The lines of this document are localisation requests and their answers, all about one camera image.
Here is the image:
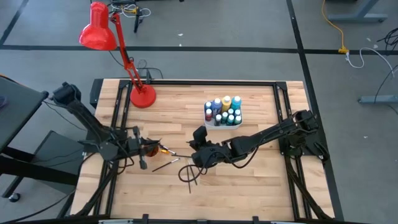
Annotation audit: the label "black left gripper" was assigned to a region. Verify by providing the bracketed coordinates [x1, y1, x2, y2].
[125, 125, 162, 170]

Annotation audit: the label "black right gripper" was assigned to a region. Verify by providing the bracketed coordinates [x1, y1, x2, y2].
[188, 125, 234, 169]

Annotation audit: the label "orange plastic cup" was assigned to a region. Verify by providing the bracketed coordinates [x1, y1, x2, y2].
[144, 143, 160, 158]

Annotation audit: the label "large blue paint bottle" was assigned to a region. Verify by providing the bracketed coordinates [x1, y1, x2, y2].
[211, 98, 223, 116]

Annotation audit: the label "large yellow paint bottle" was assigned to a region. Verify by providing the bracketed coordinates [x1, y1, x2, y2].
[221, 95, 233, 113]

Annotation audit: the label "large teal paint bottle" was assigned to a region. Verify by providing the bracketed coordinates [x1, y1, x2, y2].
[231, 95, 243, 111]

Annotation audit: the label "white plastic bin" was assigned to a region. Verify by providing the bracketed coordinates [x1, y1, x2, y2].
[203, 98, 244, 131]

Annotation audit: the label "red desk lamp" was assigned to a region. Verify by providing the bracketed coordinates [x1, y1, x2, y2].
[78, 1, 157, 109]

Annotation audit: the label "dark grey side table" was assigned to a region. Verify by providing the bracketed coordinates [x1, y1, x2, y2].
[0, 74, 81, 203]

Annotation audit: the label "wooden desk grey legs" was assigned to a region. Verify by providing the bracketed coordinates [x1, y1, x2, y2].
[326, 0, 398, 105]

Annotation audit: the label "black aluminium table frame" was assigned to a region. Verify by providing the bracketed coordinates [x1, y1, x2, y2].
[57, 78, 345, 224]

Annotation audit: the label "white cable bundle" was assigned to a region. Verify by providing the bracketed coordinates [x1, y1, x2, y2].
[111, 1, 152, 19]

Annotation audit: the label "yellow extension cable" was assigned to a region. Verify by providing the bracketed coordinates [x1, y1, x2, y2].
[321, 0, 350, 54]

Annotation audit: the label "black floor cables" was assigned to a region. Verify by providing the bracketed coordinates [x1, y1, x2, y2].
[374, 26, 398, 103]

